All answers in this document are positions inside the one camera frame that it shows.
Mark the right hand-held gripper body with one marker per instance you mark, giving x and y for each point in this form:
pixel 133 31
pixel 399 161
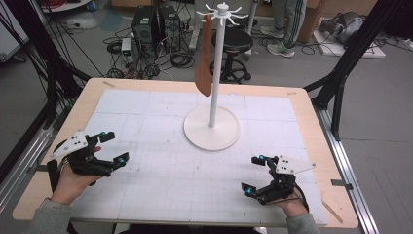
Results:
pixel 287 175

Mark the white floor board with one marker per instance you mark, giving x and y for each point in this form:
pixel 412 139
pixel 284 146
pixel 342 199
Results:
pixel 360 52

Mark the tan tape strip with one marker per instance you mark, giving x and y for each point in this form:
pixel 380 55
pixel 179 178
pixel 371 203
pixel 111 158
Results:
pixel 109 84
pixel 331 211

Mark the black computer tower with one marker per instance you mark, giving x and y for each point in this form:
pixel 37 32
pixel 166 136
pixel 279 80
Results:
pixel 170 27
pixel 144 29

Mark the person's left hand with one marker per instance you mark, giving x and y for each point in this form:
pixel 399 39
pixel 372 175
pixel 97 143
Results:
pixel 69 188

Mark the white round table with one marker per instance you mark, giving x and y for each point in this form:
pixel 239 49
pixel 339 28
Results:
pixel 65 5

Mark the white metal post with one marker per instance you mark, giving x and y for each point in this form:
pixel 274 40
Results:
pixel 194 29
pixel 250 32

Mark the black metal bracket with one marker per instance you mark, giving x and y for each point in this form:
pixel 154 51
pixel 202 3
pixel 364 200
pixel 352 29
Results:
pixel 39 168
pixel 341 184

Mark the aluminium rail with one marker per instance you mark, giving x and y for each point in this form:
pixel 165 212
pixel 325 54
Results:
pixel 22 169
pixel 347 169

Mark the black metal frame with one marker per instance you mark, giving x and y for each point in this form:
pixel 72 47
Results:
pixel 48 65
pixel 344 65

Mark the person's right hand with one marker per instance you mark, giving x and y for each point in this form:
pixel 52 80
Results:
pixel 293 206

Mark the clear plastic bag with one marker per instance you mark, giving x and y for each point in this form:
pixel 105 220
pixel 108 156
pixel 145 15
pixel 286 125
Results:
pixel 81 22

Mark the grey power supply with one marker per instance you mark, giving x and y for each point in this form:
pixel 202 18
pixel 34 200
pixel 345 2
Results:
pixel 126 48

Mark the orange rice spatula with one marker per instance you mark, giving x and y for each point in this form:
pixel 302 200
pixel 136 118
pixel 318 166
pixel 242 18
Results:
pixel 204 74

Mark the grey bag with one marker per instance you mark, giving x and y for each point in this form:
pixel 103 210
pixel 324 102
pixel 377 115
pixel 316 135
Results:
pixel 344 26

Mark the black round stool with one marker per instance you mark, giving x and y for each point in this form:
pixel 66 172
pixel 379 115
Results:
pixel 232 42

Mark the white hook stand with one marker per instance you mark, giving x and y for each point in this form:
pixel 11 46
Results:
pixel 212 130

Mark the person's feet in sneakers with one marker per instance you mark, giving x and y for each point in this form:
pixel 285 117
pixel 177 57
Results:
pixel 311 48

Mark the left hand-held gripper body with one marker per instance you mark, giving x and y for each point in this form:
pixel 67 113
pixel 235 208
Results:
pixel 78 152

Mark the cardboard box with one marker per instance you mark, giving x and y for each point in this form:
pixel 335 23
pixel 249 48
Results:
pixel 311 22

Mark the white grid mat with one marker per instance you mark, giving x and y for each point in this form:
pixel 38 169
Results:
pixel 207 182

